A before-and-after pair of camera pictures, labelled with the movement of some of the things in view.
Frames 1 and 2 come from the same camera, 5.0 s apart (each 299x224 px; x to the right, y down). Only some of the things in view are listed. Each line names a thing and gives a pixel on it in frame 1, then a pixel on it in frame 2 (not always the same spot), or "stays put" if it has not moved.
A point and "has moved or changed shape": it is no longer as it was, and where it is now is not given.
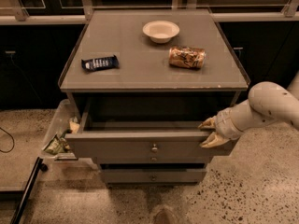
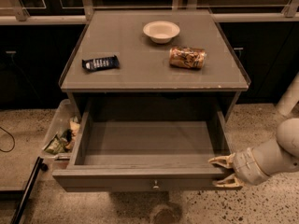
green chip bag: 57,146 stays put
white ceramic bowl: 161,31 stays put
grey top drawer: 149,127 has moved or changed shape
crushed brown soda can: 189,57 stays put
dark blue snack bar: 101,63 stays put
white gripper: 224,126 → 244,167
